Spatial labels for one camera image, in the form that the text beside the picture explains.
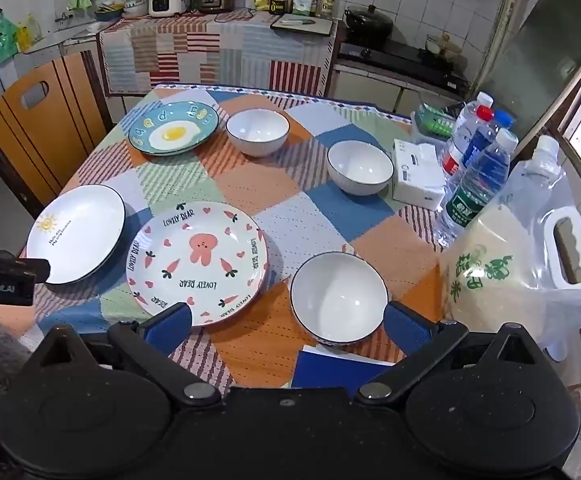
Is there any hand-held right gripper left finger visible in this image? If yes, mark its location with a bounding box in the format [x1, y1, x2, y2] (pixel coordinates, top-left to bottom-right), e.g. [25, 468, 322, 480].
[35, 302, 221, 408]

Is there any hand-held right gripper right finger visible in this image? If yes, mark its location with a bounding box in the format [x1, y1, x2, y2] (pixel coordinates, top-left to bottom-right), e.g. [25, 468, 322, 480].
[353, 301, 546, 408]

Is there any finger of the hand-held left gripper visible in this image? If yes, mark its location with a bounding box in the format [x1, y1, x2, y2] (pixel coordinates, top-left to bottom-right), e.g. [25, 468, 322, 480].
[19, 258, 52, 285]

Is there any white sun print plate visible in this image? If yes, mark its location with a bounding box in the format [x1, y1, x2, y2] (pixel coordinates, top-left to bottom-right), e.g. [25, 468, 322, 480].
[25, 185, 127, 286]

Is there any pink rabbit print plate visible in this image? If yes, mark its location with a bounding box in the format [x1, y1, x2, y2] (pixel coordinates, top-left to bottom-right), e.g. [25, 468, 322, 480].
[126, 201, 270, 327]

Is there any white bowl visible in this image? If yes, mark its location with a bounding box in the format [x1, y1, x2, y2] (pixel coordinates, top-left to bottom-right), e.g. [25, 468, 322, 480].
[327, 140, 395, 196]
[290, 252, 390, 347]
[226, 108, 291, 157]

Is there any blue fried egg plate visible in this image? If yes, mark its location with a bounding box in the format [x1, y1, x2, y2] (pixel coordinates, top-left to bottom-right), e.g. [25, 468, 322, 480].
[128, 101, 220, 156]

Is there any blue notebook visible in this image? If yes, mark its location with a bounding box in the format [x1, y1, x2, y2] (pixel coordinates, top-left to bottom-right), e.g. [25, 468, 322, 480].
[290, 344, 402, 391]

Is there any green label water bottle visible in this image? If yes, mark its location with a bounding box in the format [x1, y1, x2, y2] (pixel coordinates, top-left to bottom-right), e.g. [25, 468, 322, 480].
[433, 129, 519, 249]

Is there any white tissue pack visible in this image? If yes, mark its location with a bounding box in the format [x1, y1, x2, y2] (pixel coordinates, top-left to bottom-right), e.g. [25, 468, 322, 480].
[391, 138, 447, 211]

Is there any wooden chair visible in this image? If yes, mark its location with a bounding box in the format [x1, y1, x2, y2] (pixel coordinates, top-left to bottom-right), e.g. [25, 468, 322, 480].
[0, 50, 117, 217]

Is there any red cap water bottle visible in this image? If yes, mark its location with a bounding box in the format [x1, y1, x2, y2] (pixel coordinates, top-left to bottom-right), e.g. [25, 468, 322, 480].
[443, 105, 494, 192]

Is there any clear plastic bag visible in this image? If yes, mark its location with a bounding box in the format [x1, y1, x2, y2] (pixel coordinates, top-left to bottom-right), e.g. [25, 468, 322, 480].
[517, 285, 581, 363]

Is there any blue cap water bottle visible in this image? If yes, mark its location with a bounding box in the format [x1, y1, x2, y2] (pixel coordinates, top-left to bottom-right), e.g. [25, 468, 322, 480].
[463, 110, 514, 171]

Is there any green plastic basket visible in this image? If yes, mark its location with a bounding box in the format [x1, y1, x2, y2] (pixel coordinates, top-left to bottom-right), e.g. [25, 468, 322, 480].
[411, 102, 460, 137]

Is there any white cap clear bottle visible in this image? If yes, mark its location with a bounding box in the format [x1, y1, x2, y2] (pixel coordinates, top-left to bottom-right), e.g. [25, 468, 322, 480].
[451, 91, 494, 153]

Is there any green detergent bottle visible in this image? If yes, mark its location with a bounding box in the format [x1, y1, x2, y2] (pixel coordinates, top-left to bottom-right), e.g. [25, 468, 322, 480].
[0, 9, 20, 64]

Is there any yellow detergent bottle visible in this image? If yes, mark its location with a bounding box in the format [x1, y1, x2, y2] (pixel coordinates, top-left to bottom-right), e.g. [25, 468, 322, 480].
[18, 14, 40, 52]

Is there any black gas stove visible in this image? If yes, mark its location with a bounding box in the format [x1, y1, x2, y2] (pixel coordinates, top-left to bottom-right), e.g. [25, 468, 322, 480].
[337, 37, 472, 94]

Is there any blue counter bowl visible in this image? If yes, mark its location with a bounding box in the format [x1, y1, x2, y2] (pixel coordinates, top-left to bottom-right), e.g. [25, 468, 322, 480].
[94, 2, 125, 22]

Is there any striped counter cloth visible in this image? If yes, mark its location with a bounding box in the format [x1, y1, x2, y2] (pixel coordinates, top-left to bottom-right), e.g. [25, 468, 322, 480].
[95, 9, 339, 98]

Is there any glass cooking pot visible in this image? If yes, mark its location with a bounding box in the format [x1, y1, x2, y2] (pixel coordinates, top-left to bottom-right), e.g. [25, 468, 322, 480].
[424, 32, 467, 62]

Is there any metal panel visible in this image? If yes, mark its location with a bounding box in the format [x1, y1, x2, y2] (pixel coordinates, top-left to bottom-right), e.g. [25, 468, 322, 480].
[479, 0, 581, 157]

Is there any white rice cooker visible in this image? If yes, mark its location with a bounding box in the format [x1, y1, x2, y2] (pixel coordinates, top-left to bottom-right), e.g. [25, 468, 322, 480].
[149, 0, 192, 19]

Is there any black wok with lid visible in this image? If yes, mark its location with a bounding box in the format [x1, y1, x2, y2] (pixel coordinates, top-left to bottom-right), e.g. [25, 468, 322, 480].
[344, 4, 395, 44]

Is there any cutting board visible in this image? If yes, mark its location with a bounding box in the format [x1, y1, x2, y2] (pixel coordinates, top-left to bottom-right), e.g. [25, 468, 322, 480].
[270, 12, 334, 36]

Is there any clear rice bag with handle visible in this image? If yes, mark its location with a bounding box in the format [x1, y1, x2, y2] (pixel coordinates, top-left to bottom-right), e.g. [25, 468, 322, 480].
[439, 135, 581, 357]

